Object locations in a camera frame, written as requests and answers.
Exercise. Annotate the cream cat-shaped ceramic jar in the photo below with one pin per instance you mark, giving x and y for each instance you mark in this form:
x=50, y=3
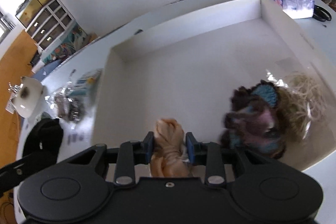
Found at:
x=26, y=96

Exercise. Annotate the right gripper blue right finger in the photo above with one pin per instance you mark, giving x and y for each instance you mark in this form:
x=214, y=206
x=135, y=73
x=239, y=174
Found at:
x=200, y=152

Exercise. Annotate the white shallow cardboard box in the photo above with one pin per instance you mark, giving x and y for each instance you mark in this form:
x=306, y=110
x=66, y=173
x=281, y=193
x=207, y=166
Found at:
x=188, y=67

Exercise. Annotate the glass fish tank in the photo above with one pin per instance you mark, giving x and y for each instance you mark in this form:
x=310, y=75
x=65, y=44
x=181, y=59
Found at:
x=28, y=10

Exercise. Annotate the white blue medicine sachet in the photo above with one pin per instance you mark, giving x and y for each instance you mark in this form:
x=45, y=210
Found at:
x=85, y=84

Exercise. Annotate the white plastic drawer unit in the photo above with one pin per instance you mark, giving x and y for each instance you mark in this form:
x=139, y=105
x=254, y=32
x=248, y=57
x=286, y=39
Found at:
x=49, y=24

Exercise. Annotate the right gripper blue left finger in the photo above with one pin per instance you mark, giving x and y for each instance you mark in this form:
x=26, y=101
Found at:
x=140, y=152

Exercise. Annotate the black velvet scrunchie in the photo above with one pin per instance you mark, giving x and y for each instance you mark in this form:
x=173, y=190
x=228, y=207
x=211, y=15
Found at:
x=44, y=140

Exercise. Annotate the peach satin scrunchie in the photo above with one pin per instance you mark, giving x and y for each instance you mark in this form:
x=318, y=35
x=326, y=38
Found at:
x=169, y=159

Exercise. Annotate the dark crocheted multicolour scrunchie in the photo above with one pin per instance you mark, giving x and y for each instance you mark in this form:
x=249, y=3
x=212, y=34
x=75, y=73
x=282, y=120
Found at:
x=255, y=121

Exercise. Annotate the colourful patterned storage box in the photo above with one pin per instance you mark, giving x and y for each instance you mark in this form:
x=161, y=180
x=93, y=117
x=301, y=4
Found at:
x=67, y=44

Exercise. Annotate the black scissors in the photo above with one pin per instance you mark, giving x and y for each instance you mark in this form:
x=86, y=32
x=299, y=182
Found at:
x=320, y=14

